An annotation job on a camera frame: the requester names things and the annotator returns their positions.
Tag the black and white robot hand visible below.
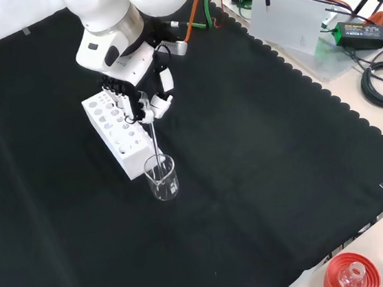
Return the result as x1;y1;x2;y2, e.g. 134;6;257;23
94;44;180;129

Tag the clear glass rod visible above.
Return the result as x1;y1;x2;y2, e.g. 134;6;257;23
146;118;167;185

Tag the white test tube rack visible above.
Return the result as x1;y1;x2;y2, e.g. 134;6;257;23
80;85;167;186

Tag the clear glass beaker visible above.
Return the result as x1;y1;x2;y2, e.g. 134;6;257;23
142;151;182;204

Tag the black scalloped table cloth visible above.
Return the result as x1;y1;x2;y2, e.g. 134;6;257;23
0;0;383;287

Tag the pale grey board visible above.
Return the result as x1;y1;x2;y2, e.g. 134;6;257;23
246;0;336;63

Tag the black power adapter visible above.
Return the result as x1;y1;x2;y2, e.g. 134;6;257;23
332;17;383;54

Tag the orange clamp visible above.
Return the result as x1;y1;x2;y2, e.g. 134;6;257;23
369;10;383;29

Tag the small clear glass flask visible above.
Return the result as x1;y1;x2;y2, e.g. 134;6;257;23
336;261;369;287

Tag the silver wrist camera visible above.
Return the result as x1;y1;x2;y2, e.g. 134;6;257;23
157;36;190;60

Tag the orange cable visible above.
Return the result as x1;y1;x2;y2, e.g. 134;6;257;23
179;0;212;43

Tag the green cable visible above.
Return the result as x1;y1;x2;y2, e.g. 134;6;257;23
166;0;221;34

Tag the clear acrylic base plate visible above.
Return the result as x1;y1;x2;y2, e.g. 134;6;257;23
219;0;365;94

